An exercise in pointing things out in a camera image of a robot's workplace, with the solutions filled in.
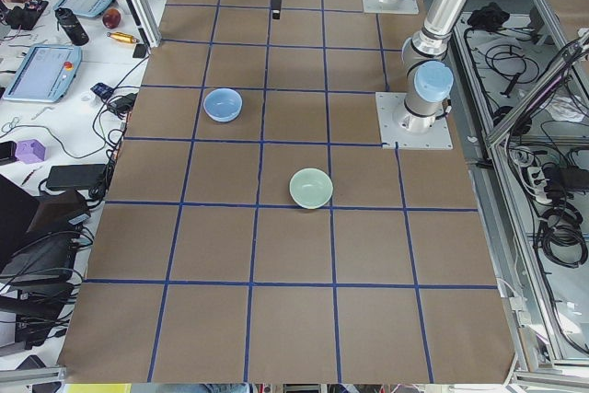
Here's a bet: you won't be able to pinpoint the blue ceramic bowl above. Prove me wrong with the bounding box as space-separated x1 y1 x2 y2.
203 88 243 123

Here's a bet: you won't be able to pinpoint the green ceramic bowl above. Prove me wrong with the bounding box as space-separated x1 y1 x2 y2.
289 168 333 209

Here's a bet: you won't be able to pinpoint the small black phone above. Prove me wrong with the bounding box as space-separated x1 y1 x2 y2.
133 44 147 59

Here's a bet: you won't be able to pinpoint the yellow cylindrical tool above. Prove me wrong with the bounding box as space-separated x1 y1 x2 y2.
107 32 139 44

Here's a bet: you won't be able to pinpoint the red apple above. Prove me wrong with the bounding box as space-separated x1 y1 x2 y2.
102 8 121 29

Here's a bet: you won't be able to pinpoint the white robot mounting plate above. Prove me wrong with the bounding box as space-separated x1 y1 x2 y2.
375 92 453 150

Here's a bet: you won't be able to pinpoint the black water bottle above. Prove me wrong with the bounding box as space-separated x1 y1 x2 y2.
55 7 89 46

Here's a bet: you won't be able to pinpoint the near teach pendant tablet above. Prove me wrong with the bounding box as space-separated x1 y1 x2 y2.
2 44 82 103

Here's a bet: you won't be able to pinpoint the brown paper table mat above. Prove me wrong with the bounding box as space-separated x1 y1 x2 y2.
59 0 514 384

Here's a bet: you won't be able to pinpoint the black power adapter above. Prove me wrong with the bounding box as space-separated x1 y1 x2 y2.
45 164 106 191

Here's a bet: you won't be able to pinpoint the purple plastic box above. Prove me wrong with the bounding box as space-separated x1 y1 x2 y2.
15 139 46 164

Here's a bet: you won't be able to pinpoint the coiled black cables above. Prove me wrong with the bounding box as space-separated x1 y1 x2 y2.
533 199 589 270

